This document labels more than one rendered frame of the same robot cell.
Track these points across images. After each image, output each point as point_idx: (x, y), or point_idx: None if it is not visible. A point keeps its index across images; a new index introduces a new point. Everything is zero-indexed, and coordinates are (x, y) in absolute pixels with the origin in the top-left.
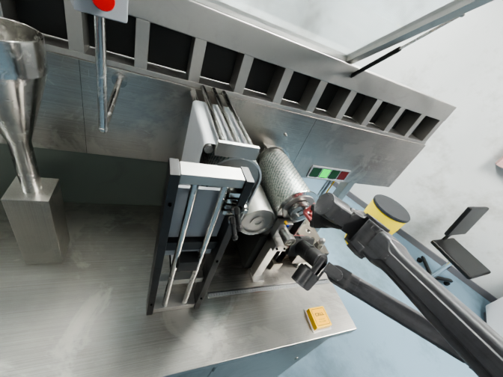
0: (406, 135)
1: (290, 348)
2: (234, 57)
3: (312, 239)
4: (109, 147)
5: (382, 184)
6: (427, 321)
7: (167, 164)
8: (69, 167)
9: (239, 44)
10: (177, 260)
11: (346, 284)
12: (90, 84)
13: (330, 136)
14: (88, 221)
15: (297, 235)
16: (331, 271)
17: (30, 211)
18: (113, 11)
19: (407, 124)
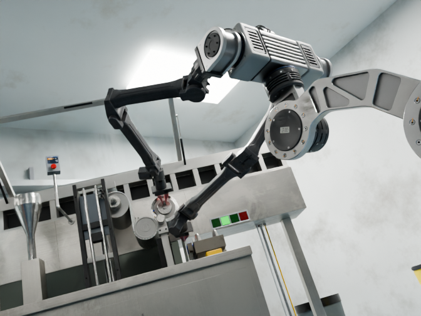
0: (262, 169)
1: (215, 297)
2: (124, 193)
3: (188, 222)
4: (71, 261)
5: (294, 207)
6: (216, 175)
7: None
8: (51, 285)
9: (118, 182)
10: (90, 234)
11: (187, 204)
12: (59, 229)
13: None
14: None
15: None
16: (180, 207)
17: (31, 266)
18: (56, 168)
19: (259, 165)
